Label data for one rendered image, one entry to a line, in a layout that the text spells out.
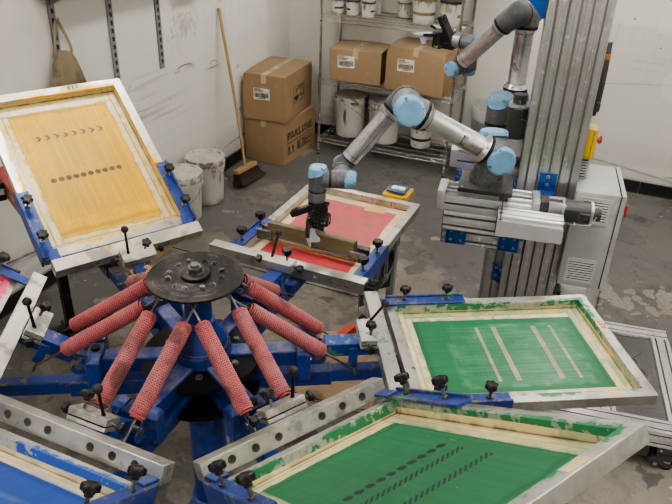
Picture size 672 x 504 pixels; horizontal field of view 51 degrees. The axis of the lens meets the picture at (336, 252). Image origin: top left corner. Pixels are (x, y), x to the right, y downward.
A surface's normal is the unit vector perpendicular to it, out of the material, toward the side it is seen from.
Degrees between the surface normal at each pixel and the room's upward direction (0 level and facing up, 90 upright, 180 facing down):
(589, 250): 90
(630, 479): 0
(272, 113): 90
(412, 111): 86
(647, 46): 90
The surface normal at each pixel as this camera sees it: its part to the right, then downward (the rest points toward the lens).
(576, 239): -0.25, 0.47
